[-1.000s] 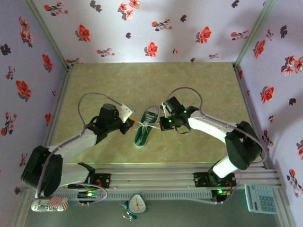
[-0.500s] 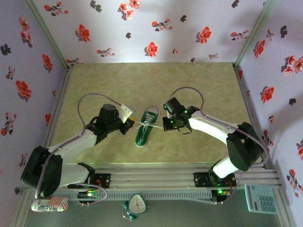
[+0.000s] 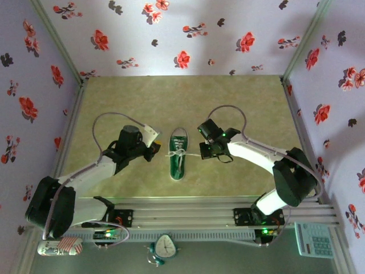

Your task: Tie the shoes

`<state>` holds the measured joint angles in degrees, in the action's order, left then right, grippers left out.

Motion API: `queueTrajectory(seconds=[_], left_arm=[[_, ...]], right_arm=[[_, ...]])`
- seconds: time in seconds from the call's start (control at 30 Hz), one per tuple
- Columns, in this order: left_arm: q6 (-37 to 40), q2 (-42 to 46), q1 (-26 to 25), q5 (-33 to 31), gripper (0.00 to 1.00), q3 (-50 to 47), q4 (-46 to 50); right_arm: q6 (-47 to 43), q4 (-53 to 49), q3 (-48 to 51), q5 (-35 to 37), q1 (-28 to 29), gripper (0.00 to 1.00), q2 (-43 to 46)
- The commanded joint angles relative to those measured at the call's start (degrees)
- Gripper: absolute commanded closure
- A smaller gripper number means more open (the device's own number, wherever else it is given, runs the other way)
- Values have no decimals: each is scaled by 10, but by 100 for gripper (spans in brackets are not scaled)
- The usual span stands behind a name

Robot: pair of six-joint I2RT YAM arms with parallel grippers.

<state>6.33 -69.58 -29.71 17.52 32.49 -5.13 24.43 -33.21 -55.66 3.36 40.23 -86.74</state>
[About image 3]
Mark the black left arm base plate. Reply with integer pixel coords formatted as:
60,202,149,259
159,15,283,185
82,209,134,228

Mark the aluminium corner post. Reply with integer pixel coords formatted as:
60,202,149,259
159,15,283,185
281,0,335,83
30,0,86,86

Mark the grey slotted cable duct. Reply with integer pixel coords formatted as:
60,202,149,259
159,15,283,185
41,230,256,243

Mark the light blue calculator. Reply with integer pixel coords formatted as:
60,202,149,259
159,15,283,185
293,221,335,259

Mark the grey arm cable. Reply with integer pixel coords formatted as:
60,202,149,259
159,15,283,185
42,112,149,248
206,104,325,248

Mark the aluminium side rail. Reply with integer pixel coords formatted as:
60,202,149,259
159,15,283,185
42,79,89,208
281,76,325,205

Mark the white shoelace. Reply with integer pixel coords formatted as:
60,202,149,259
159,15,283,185
165,139,202,175

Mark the aluminium rail frame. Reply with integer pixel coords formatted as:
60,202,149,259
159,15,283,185
27,196,342,229

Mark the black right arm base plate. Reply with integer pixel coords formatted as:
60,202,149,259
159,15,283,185
233,207,285,227

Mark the grey right arm cable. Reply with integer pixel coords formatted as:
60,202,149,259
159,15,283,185
206,104,325,248

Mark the teal alarm clock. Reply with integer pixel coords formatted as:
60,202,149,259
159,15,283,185
147,233,181,268

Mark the grey left arm cable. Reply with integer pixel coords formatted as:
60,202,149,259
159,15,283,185
42,112,149,248

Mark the striped printed tin can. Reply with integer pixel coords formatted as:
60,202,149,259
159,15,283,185
36,236,84,257

